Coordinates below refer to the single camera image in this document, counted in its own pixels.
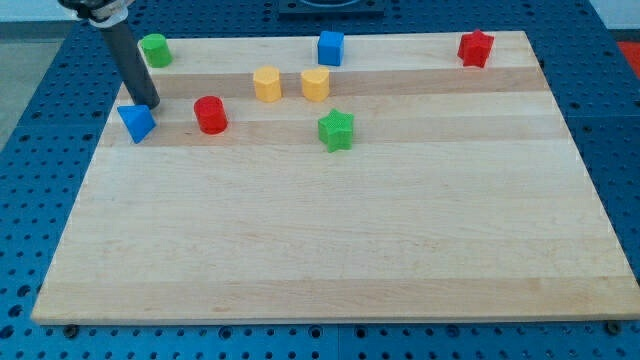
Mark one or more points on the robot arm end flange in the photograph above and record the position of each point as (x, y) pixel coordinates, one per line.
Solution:
(100, 13)

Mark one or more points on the green star block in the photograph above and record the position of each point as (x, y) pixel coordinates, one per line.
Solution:
(335, 130)

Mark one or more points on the wooden board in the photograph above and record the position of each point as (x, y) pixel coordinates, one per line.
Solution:
(462, 199)

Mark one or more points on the yellow heart block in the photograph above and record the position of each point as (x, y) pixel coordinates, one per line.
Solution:
(315, 84)

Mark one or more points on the yellow hexagon block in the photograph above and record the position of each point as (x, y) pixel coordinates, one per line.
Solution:
(267, 84)

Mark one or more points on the red cylinder block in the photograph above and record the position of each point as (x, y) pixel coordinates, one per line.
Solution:
(210, 114)

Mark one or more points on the blue cube block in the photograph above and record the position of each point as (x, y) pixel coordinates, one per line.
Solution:
(330, 48)

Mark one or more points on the blue triangle block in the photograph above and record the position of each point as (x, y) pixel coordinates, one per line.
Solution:
(138, 121)

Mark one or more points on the red star block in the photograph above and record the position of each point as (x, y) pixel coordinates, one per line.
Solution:
(475, 48)

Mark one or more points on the green cylinder block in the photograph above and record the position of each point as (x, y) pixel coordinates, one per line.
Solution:
(156, 50)

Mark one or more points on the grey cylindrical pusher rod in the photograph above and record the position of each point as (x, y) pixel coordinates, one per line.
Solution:
(123, 48)

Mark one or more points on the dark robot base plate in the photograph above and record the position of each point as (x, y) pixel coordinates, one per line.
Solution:
(289, 9)

